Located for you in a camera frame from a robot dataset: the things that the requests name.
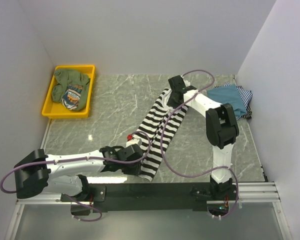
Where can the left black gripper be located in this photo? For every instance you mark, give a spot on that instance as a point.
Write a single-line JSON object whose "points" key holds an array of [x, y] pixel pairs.
{"points": [[134, 170]]}

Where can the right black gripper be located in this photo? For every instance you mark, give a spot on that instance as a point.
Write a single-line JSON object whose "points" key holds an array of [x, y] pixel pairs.
{"points": [[170, 102]]}

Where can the black white striped top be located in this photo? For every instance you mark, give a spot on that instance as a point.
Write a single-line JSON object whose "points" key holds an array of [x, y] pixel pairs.
{"points": [[160, 133]]}

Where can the teal tank top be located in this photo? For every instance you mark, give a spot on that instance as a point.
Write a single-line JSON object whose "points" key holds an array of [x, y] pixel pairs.
{"points": [[228, 95]]}

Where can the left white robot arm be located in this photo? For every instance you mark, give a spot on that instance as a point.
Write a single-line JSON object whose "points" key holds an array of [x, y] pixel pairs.
{"points": [[47, 173]]}

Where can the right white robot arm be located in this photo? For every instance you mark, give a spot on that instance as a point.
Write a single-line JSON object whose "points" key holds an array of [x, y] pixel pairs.
{"points": [[221, 132]]}

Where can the black base beam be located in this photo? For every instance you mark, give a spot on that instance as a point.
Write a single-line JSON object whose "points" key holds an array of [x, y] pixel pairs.
{"points": [[158, 196]]}

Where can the blue white striped folded top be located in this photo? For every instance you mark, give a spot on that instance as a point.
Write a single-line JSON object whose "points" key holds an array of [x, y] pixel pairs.
{"points": [[246, 97]]}

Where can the black striped folded top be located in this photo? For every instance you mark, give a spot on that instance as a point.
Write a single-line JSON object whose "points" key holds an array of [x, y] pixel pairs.
{"points": [[238, 97]]}

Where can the olive patterned garment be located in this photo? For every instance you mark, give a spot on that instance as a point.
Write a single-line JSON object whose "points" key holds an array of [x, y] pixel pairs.
{"points": [[72, 89]]}

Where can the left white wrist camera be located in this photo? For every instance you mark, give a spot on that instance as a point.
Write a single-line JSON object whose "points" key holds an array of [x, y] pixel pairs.
{"points": [[131, 140]]}

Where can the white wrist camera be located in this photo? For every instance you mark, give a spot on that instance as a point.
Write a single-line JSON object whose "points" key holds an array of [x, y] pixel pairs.
{"points": [[186, 82], [131, 140]]}

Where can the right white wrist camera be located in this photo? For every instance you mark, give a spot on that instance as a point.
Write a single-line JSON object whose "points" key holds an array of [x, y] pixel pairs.
{"points": [[186, 82]]}

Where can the aluminium rail frame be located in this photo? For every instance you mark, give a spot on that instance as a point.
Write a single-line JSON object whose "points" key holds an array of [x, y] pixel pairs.
{"points": [[249, 192]]}

